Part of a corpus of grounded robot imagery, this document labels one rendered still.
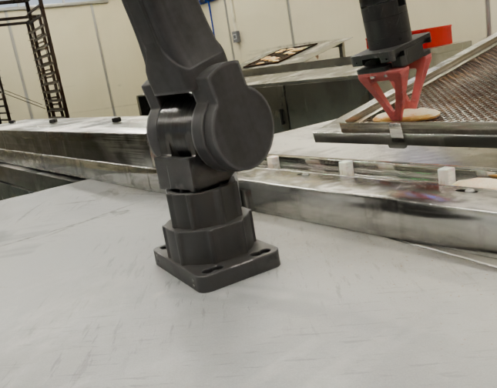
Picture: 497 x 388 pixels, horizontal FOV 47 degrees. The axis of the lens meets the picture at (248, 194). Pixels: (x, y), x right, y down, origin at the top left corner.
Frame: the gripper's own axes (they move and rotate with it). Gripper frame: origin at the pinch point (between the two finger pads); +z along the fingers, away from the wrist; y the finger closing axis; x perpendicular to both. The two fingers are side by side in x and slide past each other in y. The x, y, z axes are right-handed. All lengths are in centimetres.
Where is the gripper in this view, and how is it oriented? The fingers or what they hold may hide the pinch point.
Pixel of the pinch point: (403, 110)
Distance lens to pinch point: 81.2
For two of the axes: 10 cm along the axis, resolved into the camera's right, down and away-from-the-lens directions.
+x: -6.9, -0.5, 7.2
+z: 2.7, 9.1, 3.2
